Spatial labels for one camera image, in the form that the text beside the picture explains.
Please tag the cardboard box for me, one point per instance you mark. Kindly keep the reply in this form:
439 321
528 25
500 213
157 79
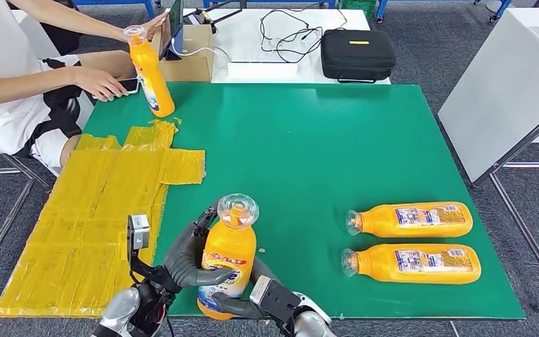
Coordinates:
190 69

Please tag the yellow taped sheet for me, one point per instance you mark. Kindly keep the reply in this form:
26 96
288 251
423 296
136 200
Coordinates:
88 209

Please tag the green plastic crate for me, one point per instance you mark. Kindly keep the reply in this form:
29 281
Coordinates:
358 5

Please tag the black carrying case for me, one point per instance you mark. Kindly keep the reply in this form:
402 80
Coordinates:
358 60

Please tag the smartphone with white edge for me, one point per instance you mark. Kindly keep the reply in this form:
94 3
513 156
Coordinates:
131 86

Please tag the green table board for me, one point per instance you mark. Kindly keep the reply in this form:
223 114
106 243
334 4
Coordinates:
297 139

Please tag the large white table panel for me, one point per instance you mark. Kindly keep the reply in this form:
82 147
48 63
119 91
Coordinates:
506 93

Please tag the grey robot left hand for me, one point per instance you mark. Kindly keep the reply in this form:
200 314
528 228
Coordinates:
181 260

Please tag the black remote controller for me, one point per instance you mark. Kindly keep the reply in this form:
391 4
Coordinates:
204 16

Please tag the white power strip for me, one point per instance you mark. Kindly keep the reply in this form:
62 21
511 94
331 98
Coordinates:
262 73

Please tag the person's left hand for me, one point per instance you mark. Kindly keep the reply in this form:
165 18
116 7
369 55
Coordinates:
155 25

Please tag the orange detergent bottle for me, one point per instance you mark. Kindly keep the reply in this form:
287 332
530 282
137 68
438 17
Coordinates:
376 265
230 242
155 83
376 223

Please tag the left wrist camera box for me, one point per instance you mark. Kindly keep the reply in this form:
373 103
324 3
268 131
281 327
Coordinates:
138 232

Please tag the tablet in blue case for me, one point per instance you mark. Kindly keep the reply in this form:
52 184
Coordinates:
176 28

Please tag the person's right hand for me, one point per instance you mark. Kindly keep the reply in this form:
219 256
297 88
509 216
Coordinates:
97 83

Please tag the white desk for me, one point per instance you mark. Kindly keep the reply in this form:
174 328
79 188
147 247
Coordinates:
246 32

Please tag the blue metal frame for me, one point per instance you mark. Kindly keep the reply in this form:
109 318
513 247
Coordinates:
111 2
274 2
381 9

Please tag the person's left forearm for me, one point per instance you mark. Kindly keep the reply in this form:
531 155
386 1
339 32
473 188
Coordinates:
69 18

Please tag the person's right forearm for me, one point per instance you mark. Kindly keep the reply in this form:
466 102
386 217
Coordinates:
23 86

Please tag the person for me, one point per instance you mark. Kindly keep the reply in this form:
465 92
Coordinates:
0 116

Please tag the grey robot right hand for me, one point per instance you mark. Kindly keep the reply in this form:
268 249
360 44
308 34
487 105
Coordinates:
237 307

